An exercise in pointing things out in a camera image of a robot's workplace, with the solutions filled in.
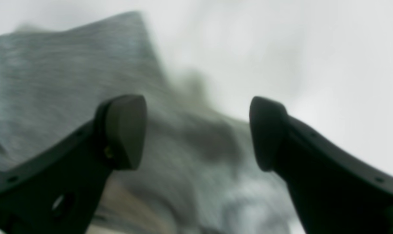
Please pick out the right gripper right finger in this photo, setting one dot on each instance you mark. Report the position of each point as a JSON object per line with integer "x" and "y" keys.
{"x": 332, "y": 191}

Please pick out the grey T-shirt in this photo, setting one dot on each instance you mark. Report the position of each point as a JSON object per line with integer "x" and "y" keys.
{"x": 198, "y": 174}

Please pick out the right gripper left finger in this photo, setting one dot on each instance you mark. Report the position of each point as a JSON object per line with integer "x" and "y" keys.
{"x": 58, "y": 191}

